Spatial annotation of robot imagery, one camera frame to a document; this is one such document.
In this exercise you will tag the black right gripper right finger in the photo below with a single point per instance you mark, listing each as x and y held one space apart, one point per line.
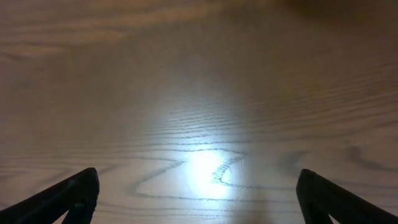
322 201

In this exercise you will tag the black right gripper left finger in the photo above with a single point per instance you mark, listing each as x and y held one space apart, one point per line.
75 197

